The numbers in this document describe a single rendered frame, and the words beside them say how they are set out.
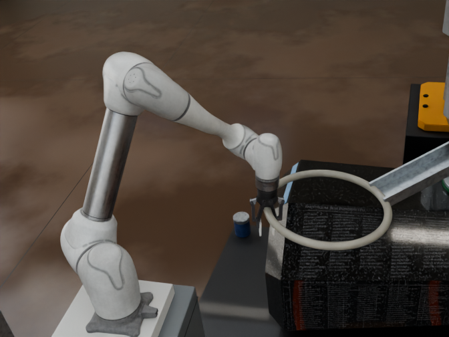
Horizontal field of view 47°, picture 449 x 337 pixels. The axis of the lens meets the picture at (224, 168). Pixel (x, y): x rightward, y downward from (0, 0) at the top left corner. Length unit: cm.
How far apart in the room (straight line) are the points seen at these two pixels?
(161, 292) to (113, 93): 71
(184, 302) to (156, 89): 79
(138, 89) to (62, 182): 278
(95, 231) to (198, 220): 176
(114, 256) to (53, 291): 168
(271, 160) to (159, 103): 53
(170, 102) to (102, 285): 59
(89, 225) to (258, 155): 62
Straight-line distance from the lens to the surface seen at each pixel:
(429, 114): 293
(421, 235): 222
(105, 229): 177
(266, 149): 182
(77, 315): 189
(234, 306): 289
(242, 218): 319
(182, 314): 186
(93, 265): 164
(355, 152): 400
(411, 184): 213
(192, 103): 155
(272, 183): 190
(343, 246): 187
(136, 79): 146
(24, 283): 343
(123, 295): 168
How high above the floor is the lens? 220
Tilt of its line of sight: 34 degrees down
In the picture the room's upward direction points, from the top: 8 degrees counter-clockwise
